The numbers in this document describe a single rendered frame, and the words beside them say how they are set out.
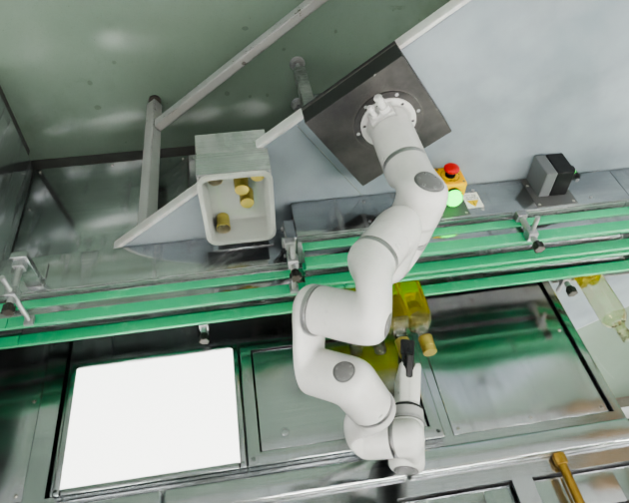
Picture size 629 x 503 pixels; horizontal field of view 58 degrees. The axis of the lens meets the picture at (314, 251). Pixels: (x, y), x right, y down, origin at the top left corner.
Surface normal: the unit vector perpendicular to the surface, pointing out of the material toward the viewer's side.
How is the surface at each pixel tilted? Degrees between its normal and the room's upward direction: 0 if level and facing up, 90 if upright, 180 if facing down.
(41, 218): 90
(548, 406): 90
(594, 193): 90
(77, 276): 90
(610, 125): 0
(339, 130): 1
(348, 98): 1
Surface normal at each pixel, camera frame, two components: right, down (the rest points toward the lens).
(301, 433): 0.00, -0.68
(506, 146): 0.15, 0.73
